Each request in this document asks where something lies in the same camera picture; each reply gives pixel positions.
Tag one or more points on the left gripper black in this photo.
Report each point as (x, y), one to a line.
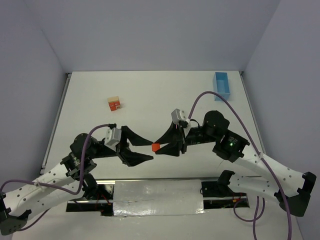
(122, 148)

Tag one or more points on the silver foil tape sheet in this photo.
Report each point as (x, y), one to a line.
(157, 198)

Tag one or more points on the natural wood block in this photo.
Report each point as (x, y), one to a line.
(113, 99)

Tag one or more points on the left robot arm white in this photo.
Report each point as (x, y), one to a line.
(71, 178)

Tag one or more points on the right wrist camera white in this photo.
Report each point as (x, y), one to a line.
(179, 118)

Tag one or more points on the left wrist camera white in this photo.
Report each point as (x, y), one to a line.
(112, 138)

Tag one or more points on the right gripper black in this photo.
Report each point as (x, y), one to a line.
(180, 140)

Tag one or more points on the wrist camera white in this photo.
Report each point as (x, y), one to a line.
(179, 118)
(112, 138)

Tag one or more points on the red house-shaped block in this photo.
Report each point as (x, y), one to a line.
(155, 147)

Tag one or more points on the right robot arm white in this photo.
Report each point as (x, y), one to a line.
(289, 188)

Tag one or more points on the blue plastic box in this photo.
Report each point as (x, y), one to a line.
(221, 84)

